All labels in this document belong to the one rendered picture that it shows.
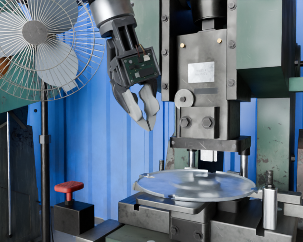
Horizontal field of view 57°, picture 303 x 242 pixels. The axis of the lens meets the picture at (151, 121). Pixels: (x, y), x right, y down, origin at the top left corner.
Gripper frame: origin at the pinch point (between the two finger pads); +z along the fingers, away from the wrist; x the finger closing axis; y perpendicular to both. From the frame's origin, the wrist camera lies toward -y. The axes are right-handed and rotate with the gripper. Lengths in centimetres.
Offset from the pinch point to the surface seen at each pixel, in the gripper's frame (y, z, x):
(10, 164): -153, 15, -59
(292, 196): -0.7, 29.5, 29.8
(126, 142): -169, 31, 24
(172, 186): -7.7, 17.3, 3.2
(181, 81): -16.2, -5.5, 17.1
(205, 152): -16.7, 15.7, 17.9
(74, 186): -23.7, 12.3, -18.5
